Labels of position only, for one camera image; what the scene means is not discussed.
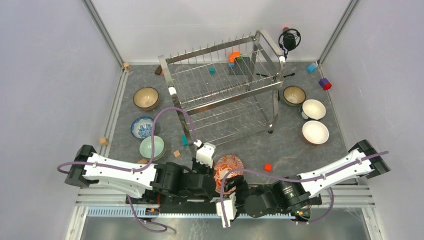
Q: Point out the small wooden cube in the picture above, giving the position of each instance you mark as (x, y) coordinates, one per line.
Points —
(177, 154)

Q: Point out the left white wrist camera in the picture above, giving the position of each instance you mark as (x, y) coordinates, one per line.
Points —
(205, 152)

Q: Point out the light blue block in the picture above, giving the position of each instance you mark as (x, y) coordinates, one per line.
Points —
(311, 68)

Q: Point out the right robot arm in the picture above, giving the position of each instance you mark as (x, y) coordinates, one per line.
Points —
(361, 160)

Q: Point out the orange arch block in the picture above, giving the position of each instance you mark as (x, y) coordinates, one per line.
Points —
(233, 56)

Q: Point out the brown block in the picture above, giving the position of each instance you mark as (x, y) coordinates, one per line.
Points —
(158, 70)

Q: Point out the black microphone on tripod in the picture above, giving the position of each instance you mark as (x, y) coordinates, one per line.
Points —
(288, 40)

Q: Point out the small teal block behind rack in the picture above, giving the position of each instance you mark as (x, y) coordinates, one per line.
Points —
(212, 70)

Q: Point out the grey building baseplate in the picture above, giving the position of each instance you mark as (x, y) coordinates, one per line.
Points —
(241, 66)

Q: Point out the red cube block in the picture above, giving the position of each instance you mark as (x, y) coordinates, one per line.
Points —
(268, 167)

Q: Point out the white blue floral bowl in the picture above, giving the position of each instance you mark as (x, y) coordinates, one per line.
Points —
(141, 127)

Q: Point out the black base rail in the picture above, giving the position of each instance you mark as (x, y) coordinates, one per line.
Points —
(185, 202)

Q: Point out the purple and red block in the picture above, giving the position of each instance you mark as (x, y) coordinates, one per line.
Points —
(325, 84)

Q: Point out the red white patterned bowl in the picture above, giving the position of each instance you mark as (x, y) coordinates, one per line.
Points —
(218, 177)

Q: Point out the long wooden block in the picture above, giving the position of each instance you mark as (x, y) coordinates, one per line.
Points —
(142, 161)

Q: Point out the white bowl with orange rim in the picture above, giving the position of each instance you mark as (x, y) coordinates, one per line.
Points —
(315, 132)

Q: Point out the wooden cube at left edge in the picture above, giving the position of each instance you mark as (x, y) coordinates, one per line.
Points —
(103, 141)

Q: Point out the copper bowl with floral motif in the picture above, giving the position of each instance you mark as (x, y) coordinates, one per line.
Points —
(146, 98)

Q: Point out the steel two-tier dish rack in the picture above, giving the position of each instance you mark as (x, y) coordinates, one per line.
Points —
(220, 108)

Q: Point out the dark bowl with lattice band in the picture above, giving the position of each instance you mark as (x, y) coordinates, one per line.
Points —
(294, 95)

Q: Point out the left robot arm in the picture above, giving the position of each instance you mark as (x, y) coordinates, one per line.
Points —
(140, 180)

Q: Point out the pink patterned bowl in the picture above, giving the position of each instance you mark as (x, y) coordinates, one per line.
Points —
(228, 161)

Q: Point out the blue rimmed small bowl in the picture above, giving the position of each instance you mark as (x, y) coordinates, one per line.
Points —
(312, 109)

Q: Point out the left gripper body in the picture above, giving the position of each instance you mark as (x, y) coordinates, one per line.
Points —
(200, 168)

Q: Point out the celadon green bowl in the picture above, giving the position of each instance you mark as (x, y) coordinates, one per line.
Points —
(145, 148)

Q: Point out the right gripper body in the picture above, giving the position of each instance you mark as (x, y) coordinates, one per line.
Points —
(241, 190)

